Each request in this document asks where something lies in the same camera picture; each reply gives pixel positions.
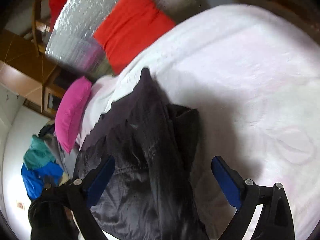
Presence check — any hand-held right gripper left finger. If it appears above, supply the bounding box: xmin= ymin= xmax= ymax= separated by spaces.
xmin=31 ymin=156 xmax=116 ymax=240

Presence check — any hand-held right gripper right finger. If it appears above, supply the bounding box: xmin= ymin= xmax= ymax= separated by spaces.
xmin=211 ymin=156 xmax=295 ymax=240

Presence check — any black puffer jacket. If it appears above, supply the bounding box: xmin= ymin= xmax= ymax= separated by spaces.
xmin=74 ymin=67 xmax=208 ymax=240

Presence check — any grey jacket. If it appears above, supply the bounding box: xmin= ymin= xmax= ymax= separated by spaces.
xmin=49 ymin=135 xmax=78 ymax=178

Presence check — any blue jacket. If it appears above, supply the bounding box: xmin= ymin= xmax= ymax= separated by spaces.
xmin=21 ymin=161 xmax=66 ymax=200

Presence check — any teal shirt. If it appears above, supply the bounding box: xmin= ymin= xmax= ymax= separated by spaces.
xmin=24 ymin=135 xmax=57 ymax=170

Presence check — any pink pillow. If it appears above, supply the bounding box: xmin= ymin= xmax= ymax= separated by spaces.
xmin=54 ymin=77 xmax=92 ymax=153

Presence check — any white fleece blanket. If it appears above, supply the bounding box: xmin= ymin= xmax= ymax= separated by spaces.
xmin=75 ymin=4 xmax=320 ymax=240

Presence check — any wooden cabinet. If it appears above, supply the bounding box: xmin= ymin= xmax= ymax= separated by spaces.
xmin=0 ymin=29 xmax=67 ymax=119

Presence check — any red pillow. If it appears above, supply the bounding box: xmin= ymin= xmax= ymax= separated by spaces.
xmin=94 ymin=0 xmax=177 ymax=75

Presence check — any silver foil insulation mat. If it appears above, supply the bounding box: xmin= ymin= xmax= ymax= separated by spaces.
xmin=45 ymin=0 xmax=198 ymax=81

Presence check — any wooden stair railing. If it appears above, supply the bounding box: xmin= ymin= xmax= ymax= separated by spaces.
xmin=30 ymin=0 xmax=54 ymax=57

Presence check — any red velvet cloth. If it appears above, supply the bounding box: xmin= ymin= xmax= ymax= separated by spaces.
xmin=49 ymin=0 xmax=81 ymax=32

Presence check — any black braided cable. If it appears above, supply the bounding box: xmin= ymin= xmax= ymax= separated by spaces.
xmin=27 ymin=197 xmax=68 ymax=233

